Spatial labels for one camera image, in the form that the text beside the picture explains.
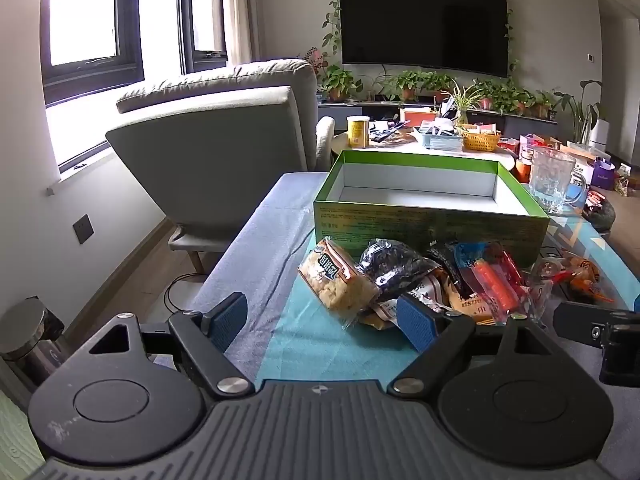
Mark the red sausage snack packet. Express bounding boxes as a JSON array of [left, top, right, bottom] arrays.
[[454, 242, 532, 325]]

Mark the dark dried fruit packet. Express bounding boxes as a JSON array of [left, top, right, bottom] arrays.
[[357, 238, 439, 301]]

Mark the clear dried dates packet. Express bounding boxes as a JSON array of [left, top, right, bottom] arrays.
[[526, 257, 573, 320]]

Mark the rice cracker snack packet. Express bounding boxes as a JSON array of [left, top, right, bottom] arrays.
[[298, 236, 381, 327]]

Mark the red white printed snack bag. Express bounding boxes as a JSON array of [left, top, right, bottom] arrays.
[[358, 274, 451, 330]]

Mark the orange peanut snack bag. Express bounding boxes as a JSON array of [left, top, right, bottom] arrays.
[[560, 252, 614, 304]]

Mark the blue patterned table mat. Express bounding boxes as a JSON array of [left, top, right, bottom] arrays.
[[254, 209, 640, 391]]

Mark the green cardboard box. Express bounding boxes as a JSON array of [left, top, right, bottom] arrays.
[[314, 150, 549, 266]]

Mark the purple gift bag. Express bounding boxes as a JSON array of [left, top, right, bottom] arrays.
[[591, 157, 615, 191]]

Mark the clear glass pitcher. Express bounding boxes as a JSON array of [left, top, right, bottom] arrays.
[[528, 146, 588, 216]]

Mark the metal trash bin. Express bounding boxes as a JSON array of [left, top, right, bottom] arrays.
[[0, 296, 70, 392]]

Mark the grey armchair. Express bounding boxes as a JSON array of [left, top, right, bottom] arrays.
[[105, 58, 335, 273]]

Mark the light blue tissue box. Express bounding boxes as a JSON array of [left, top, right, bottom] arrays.
[[422, 127, 463, 152]]

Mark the woven wicker basket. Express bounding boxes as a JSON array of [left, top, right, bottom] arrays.
[[462, 130, 500, 153]]

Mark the white oval coffee table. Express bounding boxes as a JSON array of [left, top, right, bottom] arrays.
[[318, 129, 515, 171]]

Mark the spider plant in pot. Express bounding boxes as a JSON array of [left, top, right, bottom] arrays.
[[439, 80, 484, 126]]

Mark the black floor cable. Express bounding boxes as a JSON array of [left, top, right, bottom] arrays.
[[162, 272, 207, 316]]

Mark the black wall socket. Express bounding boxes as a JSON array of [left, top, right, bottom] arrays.
[[73, 214, 94, 245]]

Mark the black wall television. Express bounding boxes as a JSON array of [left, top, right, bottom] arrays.
[[338, 0, 509, 77]]

